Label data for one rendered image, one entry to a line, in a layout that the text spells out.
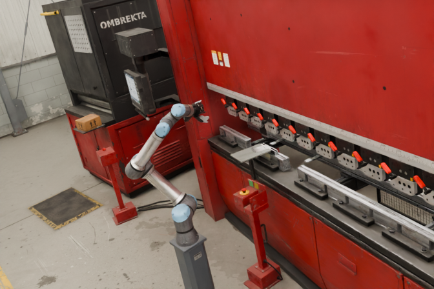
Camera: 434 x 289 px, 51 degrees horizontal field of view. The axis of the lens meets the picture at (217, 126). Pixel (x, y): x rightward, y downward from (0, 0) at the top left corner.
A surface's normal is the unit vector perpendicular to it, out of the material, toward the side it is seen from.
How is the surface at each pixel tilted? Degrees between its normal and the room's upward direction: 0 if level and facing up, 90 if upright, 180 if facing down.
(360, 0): 90
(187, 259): 90
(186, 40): 90
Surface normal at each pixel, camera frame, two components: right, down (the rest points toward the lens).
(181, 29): 0.44, 0.23
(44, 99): 0.62, 0.16
